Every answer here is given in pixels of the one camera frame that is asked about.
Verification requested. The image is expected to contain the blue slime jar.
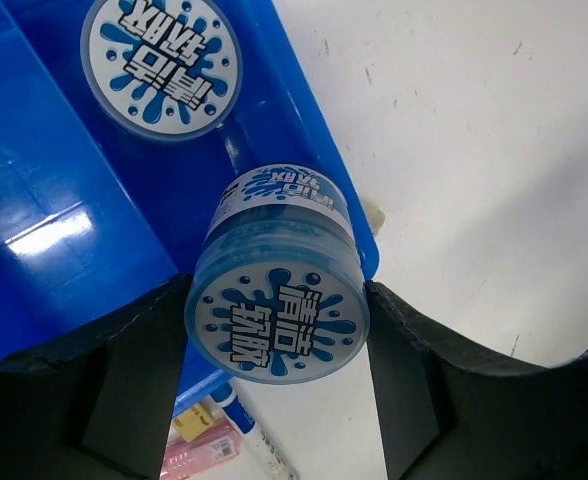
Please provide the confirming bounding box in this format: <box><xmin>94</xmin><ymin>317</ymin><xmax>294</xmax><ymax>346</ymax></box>
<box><xmin>185</xmin><ymin>164</ymin><xmax>370</xmax><ymax>385</ymax></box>
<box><xmin>80</xmin><ymin>0</ymin><xmax>243</xmax><ymax>143</ymax></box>

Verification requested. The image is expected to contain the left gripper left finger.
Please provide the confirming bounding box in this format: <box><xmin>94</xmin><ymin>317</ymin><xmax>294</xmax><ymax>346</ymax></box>
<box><xmin>0</xmin><ymin>274</ymin><xmax>192</xmax><ymax>479</ymax></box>

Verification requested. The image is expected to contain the white eraser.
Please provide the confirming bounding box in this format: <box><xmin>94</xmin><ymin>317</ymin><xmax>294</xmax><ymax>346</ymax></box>
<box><xmin>364</xmin><ymin>202</ymin><xmax>386</xmax><ymax>238</ymax></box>

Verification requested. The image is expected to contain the pink correction tape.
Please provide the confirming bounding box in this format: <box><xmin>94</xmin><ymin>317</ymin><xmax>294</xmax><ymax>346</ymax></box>
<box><xmin>159</xmin><ymin>419</ymin><xmax>241</xmax><ymax>479</ymax></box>

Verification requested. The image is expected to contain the blue white marker pen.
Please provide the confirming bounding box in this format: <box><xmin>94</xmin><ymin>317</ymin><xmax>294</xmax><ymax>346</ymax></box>
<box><xmin>210</xmin><ymin>383</ymin><xmax>299</xmax><ymax>480</ymax></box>

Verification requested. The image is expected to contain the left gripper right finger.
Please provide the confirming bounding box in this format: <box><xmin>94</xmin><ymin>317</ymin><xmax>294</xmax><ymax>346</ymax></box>
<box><xmin>366</xmin><ymin>282</ymin><xmax>588</xmax><ymax>479</ymax></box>

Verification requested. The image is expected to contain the yellow eraser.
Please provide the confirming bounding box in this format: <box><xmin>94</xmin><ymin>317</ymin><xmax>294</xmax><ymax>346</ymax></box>
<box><xmin>171</xmin><ymin>402</ymin><xmax>214</xmax><ymax>442</ymax></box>

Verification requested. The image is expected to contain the blue compartment tray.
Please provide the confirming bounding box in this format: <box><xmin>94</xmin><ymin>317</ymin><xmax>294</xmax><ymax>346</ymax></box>
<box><xmin>0</xmin><ymin>1</ymin><xmax>379</xmax><ymax>412</ymax></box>

